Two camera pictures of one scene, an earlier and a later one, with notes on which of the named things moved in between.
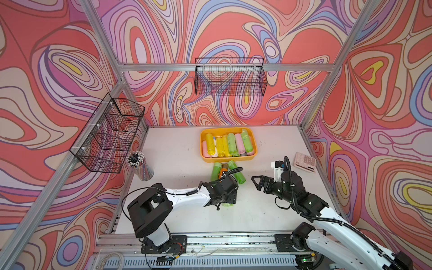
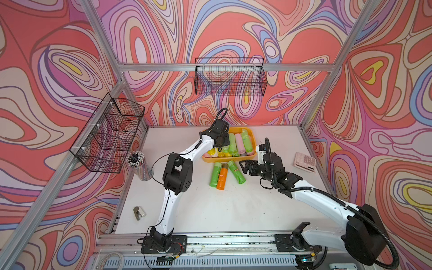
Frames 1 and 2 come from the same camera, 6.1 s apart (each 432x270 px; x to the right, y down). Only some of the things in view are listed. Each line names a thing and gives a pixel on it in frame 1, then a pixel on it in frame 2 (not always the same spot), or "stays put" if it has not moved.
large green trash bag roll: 247,140 stays put
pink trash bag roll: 240,145 stays put
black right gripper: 263,180 → 253,163
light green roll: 233,148 stays put
